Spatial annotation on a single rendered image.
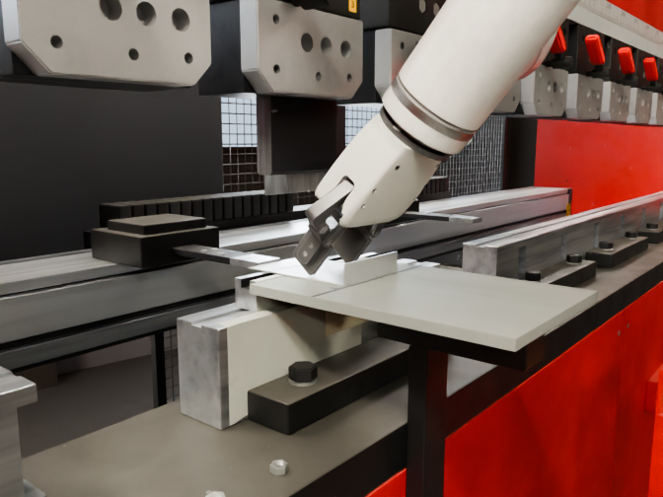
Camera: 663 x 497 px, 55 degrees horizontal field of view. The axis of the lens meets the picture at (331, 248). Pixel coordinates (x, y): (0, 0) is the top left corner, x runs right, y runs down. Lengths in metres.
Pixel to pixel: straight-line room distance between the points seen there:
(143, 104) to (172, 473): 0.74
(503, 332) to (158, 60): 0.32
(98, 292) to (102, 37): 0.40
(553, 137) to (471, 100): 2.30
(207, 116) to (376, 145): 0.72
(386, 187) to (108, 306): 0.40
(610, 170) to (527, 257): 1.64
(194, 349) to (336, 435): 0.15
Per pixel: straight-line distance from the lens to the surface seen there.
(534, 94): 1.07
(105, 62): 0.47
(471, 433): 0.74
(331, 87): 0.63
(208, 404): 0.60
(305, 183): 0.67
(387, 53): 0.72
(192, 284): 0.88
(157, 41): 0.50
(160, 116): 1.16
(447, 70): 0.51
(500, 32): 0.51
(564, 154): 2.80
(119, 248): 0.80
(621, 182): 2.73
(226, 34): 0.60
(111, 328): 0.82
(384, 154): 0.54
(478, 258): 1.03
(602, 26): 1.40
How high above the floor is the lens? 1.13
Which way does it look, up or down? 10 degrees down
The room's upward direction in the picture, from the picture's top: straight up
